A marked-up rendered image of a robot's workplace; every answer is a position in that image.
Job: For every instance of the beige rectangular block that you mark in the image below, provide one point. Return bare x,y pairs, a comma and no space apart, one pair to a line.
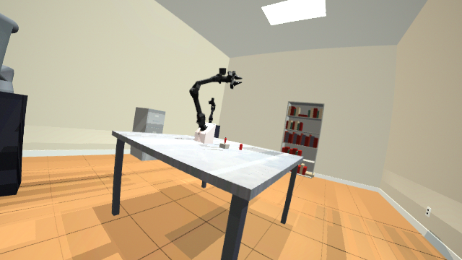
225,146

